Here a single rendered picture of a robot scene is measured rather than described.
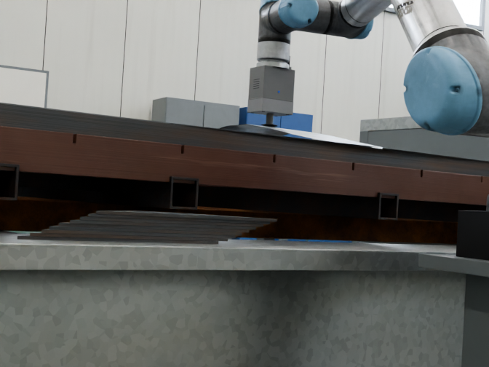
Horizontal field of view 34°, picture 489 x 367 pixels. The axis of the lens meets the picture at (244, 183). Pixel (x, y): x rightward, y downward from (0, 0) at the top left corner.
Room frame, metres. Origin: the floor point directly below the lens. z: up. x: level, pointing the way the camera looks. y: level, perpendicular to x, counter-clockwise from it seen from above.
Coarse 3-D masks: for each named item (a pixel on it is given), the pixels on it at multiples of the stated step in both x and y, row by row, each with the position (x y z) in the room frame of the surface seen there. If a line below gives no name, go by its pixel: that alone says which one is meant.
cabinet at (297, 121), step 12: (240, 108) 10.29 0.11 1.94; (240, 120) 10.27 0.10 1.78; (252, 120) 10.17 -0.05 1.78; (264, 120) 10.25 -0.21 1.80; (276, 120) 10.33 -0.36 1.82; (288, 120) 10.42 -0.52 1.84; (300, 120) 10.50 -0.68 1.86; (312, 120) 10.59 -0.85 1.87; (288, 240) 10.47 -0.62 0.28; (300, 240) 10.55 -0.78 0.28
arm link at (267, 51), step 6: (258, 42) 1.82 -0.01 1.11; (264, 42) 1.80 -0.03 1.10; (270, 42) 1.80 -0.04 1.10; (276, 42) 1.79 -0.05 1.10; (282, 42) 1.80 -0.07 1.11; (258, 48) 1.82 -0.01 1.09; (264, 48) 1.80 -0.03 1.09; (270, 48) 1.79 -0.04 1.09; (276, 48) 1.79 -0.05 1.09; (282, 48) 1.80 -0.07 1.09; (288, 48) 1.81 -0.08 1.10; (258, 54) 1.81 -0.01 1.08; (264, 54) 1.80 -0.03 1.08; (270, 54) 1.79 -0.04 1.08; (276, 54) 1.79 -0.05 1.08; (282, 54) 1.80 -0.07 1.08; (288, 54) 1.82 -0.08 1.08; (258, 60) 1.83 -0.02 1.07; (264, 60) 1.81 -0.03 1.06; (270, 60) 1.80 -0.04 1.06; (276, 60) 1.80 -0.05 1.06; (282, 60) 1.81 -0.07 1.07; (288, 60) 1.82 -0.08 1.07
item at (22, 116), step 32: (32, 128) 1.16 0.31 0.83; (64, 128) 1.19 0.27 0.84; (96, 128) 1.22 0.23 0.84; (128, 128) 1.25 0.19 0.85; (160, 128) 1.28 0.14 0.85; (192, 128) 1.31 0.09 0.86; (352, 160) 1.52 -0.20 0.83; (384, 160) 1.56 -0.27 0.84; (416, 160) 1.62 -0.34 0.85; (448, 160) 1.67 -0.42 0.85
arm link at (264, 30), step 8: (264, 0) 1.81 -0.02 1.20; (272, 0) 1.79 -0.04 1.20; (264, 8) 1.81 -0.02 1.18; (264, 16) 1.79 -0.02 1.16; (264, 24) 1.80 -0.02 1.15; (264, 32) 1.80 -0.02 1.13; (272, 32) 1.79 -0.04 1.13; (264, 40) 1.80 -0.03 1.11; (272, 40) 1.79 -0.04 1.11; (280, 40) 1.80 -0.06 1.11; (288, 40) 1.81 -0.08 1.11
